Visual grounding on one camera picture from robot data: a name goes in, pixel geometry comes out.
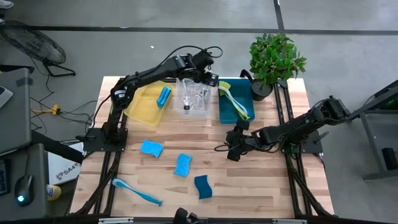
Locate black box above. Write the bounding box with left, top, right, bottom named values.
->
left=381, top=147, right=398, bottom=171

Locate black rounded device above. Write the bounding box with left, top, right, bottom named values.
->
left=173, top=207, right=200, bottom=224

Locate dark grey desk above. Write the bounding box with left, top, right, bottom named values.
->
left=0, top=143, right=50, bottom=220

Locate white cardboard box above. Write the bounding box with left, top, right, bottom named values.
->
left=47, top=142, right=85, bottom=186

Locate black floor fan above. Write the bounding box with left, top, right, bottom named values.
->
left=0, top=18, right=77, bottom=78

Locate yellow white small container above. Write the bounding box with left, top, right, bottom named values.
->
left=46, top=184, right=62, bottom=202

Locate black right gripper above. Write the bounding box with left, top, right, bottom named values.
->
left=226, top=119, right=262, bottom=162

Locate black keyboard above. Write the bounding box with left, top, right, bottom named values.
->
left=0, top=158, right=11, bottom=197

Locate yellow cable plug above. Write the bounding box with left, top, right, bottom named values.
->
left=32, top=104, right=60, bottom=116

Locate light blue sponge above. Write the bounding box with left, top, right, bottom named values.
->
left=156, top=86, right=167, bottom=109
left=139, top=139, right=165, bottom=159
left=161, top=86, right=172, bottom=106
left=173, top=152, right=193, bottom=179

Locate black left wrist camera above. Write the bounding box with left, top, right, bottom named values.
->
left=194, top=49, right=216, bottom=68

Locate clear plastic bin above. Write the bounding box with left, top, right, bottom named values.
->
left=173, top=77, right=213, bottom=121

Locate grey laptop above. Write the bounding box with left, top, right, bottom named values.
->
left=0, top=85, right=14, bottom=110

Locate blue dish brush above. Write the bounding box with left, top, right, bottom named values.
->
left=111, top=177, right=164, bottom=207
left=228, top=93, right=249, bottom=118

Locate green potted plant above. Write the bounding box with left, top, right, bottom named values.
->
left=248, top=32, right=308, bottom=102

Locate green dish brush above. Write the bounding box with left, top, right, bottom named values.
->
left=219, top=85, right=251, bottom=121
left=218, top=80, right=249, bottom=121

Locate black computer mouse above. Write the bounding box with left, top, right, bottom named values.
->
left=14, top=174, right=35, bottom=207

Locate teal plastic bin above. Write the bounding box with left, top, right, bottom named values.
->
left=217, top=78, right=256, bottom=124

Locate black device green light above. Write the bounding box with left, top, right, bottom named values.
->
left=374, top=88, right=398, bottom=111

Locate silver metal bracket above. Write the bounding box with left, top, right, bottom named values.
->
left=272, top=218, right=307, bottom=224
left=98, top=217, right=134, bottom=224

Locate dark blue sponge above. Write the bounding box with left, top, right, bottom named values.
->
left=193, top=174, right=213, bottom=200

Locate yellow plastic bin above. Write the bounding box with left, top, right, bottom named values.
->
left=123, top=80, right=174, bottom=128

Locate grey metal stand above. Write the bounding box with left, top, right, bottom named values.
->
left=343, top=79, right=398, bottom=183

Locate black diagonal bar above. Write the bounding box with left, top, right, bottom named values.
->
left=30, top=129, right=85, bottom=165

